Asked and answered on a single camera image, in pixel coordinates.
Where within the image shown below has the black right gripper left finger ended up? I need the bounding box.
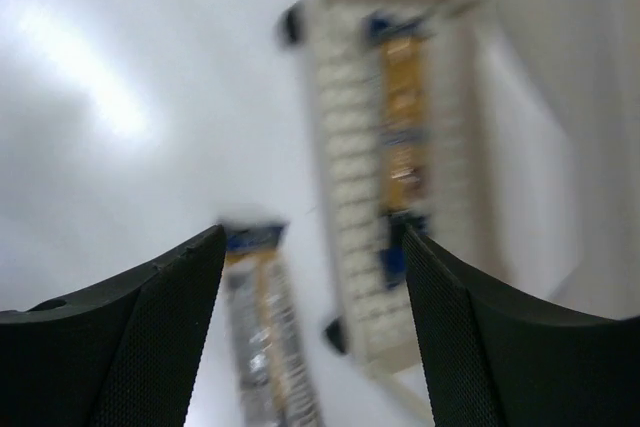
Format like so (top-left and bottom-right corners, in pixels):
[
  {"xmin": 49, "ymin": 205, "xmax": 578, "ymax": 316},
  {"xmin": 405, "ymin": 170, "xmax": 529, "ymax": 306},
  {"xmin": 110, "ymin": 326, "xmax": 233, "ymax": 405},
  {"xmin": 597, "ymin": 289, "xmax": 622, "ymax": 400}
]
[{"xmin": 1, "ymin": 226, "xmax": 226, "ymax": 426}]

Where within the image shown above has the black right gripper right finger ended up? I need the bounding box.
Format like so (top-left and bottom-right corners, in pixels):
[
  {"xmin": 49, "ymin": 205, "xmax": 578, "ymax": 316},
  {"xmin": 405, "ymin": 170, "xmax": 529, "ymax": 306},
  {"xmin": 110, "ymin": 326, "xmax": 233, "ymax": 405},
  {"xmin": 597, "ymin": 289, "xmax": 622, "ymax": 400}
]
[{"xmin": 403, "ymin": 229, "xmax": 639, "ymax": 426}]

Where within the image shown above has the spaghetti bag label side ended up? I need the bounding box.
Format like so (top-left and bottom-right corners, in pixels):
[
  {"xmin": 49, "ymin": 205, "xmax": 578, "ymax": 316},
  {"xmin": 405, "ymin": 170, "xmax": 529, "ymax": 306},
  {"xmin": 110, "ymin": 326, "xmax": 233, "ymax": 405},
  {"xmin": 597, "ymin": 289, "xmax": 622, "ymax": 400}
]
[{"xmin": 223, "ymin": 220, "xmax": 324, "ymax": 426}]

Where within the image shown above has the spaghetti bag blue yellow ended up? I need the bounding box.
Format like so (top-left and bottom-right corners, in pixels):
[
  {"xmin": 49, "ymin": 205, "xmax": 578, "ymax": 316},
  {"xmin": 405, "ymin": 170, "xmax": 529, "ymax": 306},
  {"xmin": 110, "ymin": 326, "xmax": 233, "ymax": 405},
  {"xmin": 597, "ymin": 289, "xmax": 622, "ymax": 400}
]
[{"xmin": 366, "ymin": 11, "xmax": 430, "ymax": 290}]

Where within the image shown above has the cream two-tier rolling cart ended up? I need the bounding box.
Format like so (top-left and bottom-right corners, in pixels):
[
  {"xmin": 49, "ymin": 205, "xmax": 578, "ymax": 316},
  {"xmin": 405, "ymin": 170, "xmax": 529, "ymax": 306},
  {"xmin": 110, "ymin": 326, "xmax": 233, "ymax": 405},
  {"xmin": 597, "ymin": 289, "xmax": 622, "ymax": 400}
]
[{"xmin": 281, "ymin": 0, "xmax": 501, "ymax": 424}]

